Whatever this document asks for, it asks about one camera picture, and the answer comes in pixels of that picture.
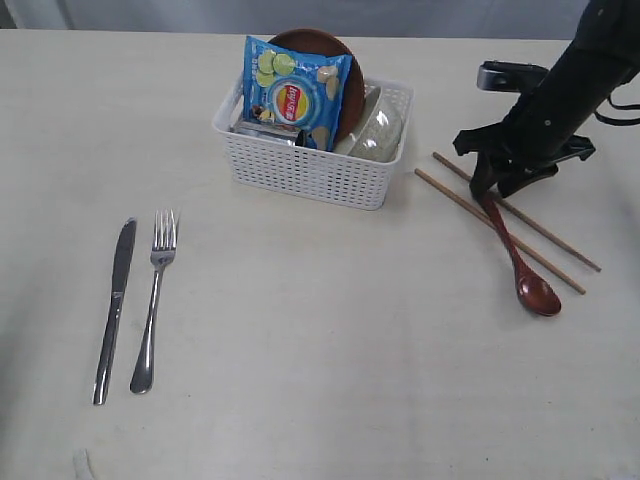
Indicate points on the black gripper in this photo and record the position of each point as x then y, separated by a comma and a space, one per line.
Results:
537, 132

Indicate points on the brown wooden chopstick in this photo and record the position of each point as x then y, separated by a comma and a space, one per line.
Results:
520, 245
522, 216

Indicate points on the dark red wooden spoon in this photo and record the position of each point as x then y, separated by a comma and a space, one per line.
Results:
534, 293

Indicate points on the white ceramic bowl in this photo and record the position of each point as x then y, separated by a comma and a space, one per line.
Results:
378, 132

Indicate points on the blue Lay's chips bag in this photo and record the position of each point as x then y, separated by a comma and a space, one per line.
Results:
289, 88

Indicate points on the brown wooden plate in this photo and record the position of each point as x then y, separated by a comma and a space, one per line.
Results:
313, 41

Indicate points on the silver metal fork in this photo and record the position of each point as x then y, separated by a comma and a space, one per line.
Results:
163, 251

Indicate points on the silver metal knife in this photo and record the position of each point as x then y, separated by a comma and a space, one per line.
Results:
120, 272

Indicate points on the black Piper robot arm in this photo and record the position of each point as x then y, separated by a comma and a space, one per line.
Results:
603, 55

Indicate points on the white perforated plastic basket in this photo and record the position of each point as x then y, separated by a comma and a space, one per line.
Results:
317, 175

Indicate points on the silver metal moka pot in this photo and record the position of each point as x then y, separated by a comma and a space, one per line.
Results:
287, 135

